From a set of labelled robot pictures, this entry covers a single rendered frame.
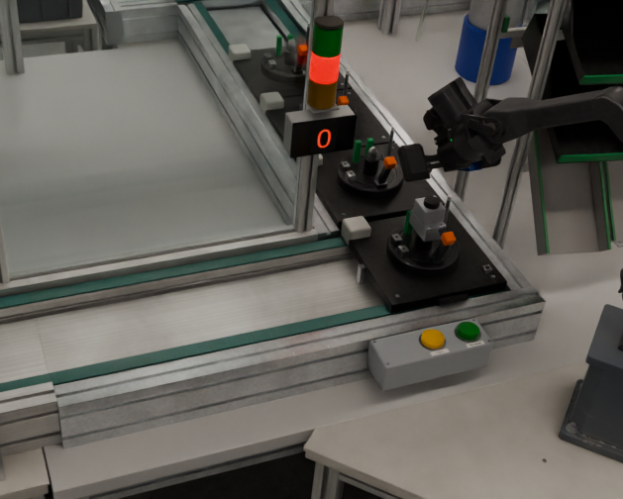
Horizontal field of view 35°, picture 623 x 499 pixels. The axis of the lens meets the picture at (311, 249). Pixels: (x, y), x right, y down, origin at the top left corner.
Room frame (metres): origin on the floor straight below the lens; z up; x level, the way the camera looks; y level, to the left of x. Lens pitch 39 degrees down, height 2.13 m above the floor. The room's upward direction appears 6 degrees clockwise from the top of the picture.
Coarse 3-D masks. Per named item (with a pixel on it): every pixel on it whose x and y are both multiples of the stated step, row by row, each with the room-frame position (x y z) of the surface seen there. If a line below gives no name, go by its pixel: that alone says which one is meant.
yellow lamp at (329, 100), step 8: (312, 80) 1.48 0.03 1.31; (312, 88) 1.48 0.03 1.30; (320, 88) 1.47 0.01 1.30; (328, 88) 1.47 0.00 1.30; (336, 88) 1.49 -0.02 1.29; (312, 96) 1.48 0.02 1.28; (320, 96) 1.47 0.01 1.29; (328, 96) 1.48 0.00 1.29; (312, 104) 1.48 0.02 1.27; (320, 104) 1.47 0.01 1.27; (328, 104) 1.48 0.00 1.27
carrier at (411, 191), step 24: (360, 144) 1.73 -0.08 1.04; (336, 168) 1.73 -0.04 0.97; (360, 168) 1.71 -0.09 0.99; (336, 192) 1.64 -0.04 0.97; (360, 192) 1.63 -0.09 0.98; (384, 192) 1.64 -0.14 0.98; (408, 192) 1.67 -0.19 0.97; (432, 192) 1.68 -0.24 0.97; (336, 216) 1.56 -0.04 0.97; (384, 216) 1.59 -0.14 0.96
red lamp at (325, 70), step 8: (312, 56) 1.49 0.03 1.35; (320, 56) 1.48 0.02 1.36; (336, 56) 1.48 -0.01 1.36; (312, 64) 1.48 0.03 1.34; (320, 64) 1.47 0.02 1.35; (328, 64) 1.47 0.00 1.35; (336, 64) 1.48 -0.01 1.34; (312, 72) 1.48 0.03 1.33; (320, 72) 1.47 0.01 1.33; (328, 72) 1.47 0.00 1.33; (336, 72) 1.48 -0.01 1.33; (320, 80) 1.47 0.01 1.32; (328, 80) 1.47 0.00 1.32; (336, 80) 1.49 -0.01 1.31
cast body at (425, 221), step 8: (416, 200) 1.48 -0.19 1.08; (424, 200) 1.47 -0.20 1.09; (432, 200) 1.47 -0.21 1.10; (416, 208) 1.47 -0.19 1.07; (424, 208) 1.46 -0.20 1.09; (432, 208) 1.46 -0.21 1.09; (440, 208) 1.46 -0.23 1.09; (416, 216) 1.47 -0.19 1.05; (424, 216) 1.45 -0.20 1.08; (432, 216) 1.45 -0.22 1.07; (440, 216) 1.46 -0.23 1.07; (416, 224) 1.46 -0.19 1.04; (424, 224) 1.44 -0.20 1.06; (432, 224) 1.45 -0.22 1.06; (440, 224) 1.45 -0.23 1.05; (424, 232) 1.44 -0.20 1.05; (432, 232) 1.44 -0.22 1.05; (424, 240) 1.43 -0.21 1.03; (432, 240) 1.44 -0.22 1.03
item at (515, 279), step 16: (352, 80) 2.14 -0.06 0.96; (368, 96) 2.07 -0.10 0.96; (384, 112) 2.00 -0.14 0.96; (400, 128) 1.94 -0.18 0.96; (400, 144) 1.87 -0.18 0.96; (432, 176) 1.76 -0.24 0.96; (448, 192) 1.70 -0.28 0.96; (320, 208) 1.60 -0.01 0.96; (464, 208) 1.65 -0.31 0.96; (320, 224) 1.54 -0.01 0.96; (464, 224) 1.59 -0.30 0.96; (480, 224) 1.60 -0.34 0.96; (320, 240) 1.51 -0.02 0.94; (480, 240) 1.55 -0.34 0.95; (496, 256) 1.50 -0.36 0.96; (512, 272) 1.45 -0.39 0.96; (512, 288) 1.40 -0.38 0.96
